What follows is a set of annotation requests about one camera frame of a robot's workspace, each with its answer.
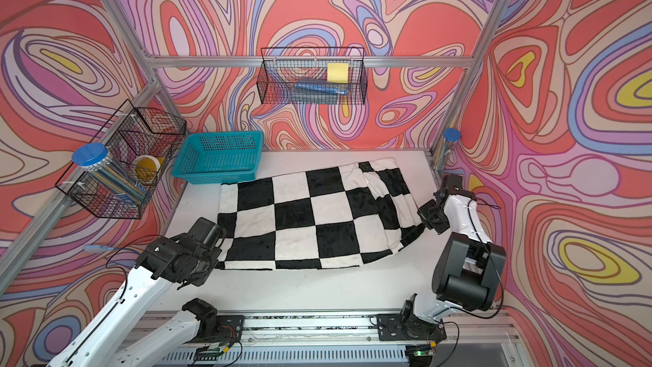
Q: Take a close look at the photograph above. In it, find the black white checkered pillowcase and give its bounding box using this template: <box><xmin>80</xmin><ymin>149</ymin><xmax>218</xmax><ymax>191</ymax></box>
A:
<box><xmin>217</xmin><ymin>158</ymin><xmax>425</xmax><ymax>270</ymax></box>

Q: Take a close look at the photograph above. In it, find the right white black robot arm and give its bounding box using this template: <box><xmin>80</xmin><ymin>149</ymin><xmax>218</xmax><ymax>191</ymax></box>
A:
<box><xmin>400</xmin><ymin>174</ymin><xmax>506</xmax><ymax>329</ymax></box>

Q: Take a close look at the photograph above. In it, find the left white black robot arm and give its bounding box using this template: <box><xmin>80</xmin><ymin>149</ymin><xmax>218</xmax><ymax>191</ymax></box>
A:
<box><xmin>49</xmin><ymin>217</ymin><xmax>227</xmax><ymax>366</ymax></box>

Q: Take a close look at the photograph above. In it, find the yellow tape roll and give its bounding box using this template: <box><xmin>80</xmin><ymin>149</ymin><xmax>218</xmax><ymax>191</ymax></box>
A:
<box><xmin>132</xmin><ymin>155</ymin><xmax>161</xmax><ymax>185</ymax></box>

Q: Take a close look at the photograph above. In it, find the small blue capped tube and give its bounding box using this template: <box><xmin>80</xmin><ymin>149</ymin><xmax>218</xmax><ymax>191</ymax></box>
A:
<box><xmin>436</xmin><ymin>127</ymin><xmax>461</xmax><ymax>170</ymax></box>

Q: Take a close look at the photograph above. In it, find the green circuit board left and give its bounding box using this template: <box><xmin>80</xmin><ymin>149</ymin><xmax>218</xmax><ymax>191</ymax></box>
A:
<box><xmin>193</xmin><ymin>346</ymin><xmax>230</xmax><ymax>363</ymax></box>

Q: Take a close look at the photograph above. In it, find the green circuit board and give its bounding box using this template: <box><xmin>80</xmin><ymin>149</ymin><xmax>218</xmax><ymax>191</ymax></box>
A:
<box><xmin>193</xmin><ymin>346</ymin><xmax>230</xmax><ymax>363</ymax></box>
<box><xmin>406</xmin><ymin>345</ymin><xmax>436</xmax><ymax>358</ymax></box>

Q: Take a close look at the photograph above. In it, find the teal plastic basket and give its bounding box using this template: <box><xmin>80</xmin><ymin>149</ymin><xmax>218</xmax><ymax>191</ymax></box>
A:
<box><xmin>173</xmin><ymin>131</ymin><xmax>263</xmax><ymax>185</ymax></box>

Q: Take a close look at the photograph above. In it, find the green circuit board right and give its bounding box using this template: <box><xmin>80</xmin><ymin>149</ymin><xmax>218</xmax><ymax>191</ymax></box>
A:
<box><xmin>406</xmin><ymin>345</ymin><xmax>436</xmax><ymax>358</ymax></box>

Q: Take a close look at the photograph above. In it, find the clear jar with blue lid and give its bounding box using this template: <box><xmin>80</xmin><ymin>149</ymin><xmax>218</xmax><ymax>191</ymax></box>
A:
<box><xmin>71</xmin><ymin>143</ymin><xmax>147</xmax><ymax>206</ymax></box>

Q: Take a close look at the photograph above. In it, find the yellow sticky note pad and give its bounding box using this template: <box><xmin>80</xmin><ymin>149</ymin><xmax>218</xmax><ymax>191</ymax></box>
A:
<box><xmin>327</xmin><ymin>62</ymin><xmax>350</xmax><ymax>84</ymax></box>

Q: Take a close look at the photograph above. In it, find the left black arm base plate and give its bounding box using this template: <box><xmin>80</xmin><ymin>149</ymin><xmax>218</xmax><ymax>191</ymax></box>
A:
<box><xmin>188</xmin><ymin>315</ymin><xmax>245</xmax><ymax>344</ymax></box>

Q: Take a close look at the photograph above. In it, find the blue cable connector on wall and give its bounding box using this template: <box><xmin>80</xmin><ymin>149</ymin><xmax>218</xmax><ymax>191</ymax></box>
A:
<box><xmin>83</xmin><ymin>245</ymin><xmax>114</xmax><ymax>253</ymax></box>

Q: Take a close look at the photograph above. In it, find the black wire basket on left rail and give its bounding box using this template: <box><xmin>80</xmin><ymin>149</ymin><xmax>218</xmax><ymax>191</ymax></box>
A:
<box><xmin>55</xmin><ymin>100</ymin><xmax>187</xmax><ymax>219</ymax></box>

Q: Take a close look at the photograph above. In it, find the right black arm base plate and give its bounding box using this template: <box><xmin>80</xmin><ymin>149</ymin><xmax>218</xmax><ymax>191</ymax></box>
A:
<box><xmin>375</xmin><ymin>314</ymin><xmax>448</xmax><ymax>344</ymax></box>

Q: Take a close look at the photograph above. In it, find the aluminium front rail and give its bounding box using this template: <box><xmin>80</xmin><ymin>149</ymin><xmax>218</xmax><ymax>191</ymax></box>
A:
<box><xmin>153</xmin><ymin>312</ymin><xmax>532</xmax><ymax>366</ymax></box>

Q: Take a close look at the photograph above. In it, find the blue pen in wire basket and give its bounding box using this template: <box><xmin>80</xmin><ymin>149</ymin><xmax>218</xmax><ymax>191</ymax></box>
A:
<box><xmin>295</xmin><ymin>82</ymin><xmax>349</xmax><ymax>96</ymax></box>

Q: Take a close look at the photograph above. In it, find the black wire basket on back wall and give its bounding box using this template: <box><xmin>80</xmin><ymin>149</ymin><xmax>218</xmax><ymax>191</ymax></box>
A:
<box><xmin>256</xmin><ymin>45</ymin><xmax>368</xmax><ymax>105</ymax></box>

